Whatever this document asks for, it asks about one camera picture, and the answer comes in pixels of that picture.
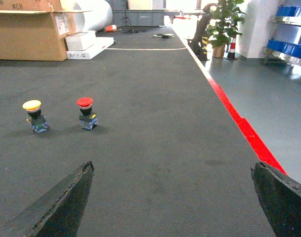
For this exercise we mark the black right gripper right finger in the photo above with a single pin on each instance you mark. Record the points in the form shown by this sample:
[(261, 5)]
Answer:
[(280, 198)]

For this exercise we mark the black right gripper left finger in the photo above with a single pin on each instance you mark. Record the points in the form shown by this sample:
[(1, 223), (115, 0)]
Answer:
[(58, 213)]

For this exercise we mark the steel shelf rack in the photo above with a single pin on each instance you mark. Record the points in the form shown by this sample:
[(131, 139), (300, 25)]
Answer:
[(284, 46)]

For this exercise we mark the yellow mushroom push button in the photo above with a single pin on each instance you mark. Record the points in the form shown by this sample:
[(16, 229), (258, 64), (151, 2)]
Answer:
[(36, 118)]

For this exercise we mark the red mushroom push button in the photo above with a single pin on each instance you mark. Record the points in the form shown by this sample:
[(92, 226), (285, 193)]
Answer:
[(88, 119)]

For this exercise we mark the dark grey table mat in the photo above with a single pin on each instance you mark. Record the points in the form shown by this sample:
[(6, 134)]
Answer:
[(169, 160)]

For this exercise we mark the red white traffic cone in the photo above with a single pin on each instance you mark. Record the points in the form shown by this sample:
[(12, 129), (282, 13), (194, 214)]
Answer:
[(232, 50)]

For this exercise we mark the small white box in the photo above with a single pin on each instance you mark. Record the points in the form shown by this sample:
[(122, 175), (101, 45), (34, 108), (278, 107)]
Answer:
[(80, 41)]

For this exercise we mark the white flat box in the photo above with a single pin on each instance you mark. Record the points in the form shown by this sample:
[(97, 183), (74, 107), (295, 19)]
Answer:
[(100, 44)]

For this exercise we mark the large cardboard box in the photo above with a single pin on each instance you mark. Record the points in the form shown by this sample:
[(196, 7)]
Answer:
[(35, 30)]

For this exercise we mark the red white tape roll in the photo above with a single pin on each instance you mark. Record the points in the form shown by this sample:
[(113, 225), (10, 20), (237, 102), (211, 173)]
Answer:
[(110, 28)]

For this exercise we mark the green potted plant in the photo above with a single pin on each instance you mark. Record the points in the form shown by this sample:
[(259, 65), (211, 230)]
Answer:
[(224, 26)]

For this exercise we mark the white foam roll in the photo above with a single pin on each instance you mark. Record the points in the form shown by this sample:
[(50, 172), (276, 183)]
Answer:
[(95, 15)]

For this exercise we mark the grey plastic crate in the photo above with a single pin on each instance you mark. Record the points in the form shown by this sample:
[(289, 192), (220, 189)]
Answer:
[(148, 18)]

